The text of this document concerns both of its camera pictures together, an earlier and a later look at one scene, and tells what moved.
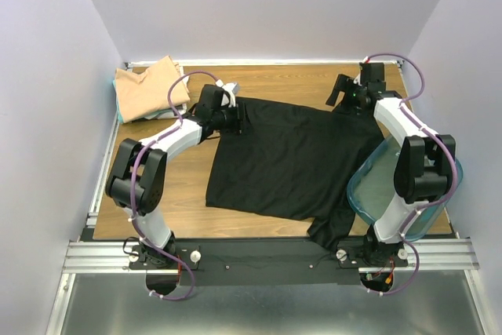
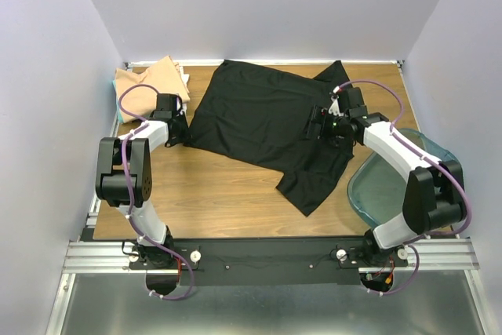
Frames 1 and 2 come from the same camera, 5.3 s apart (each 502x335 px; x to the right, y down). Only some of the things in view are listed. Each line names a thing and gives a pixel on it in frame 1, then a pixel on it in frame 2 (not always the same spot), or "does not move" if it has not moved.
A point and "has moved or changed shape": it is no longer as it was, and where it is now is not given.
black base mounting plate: (271, 261) does not move
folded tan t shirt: (141, 92) does not move
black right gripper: (343, 83) to (321, 115)
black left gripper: (238, 125) to (184, 136)
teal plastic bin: (372, 187) does not move
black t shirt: (295, 162) has moved or changed shape
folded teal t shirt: (118, 114) does not move
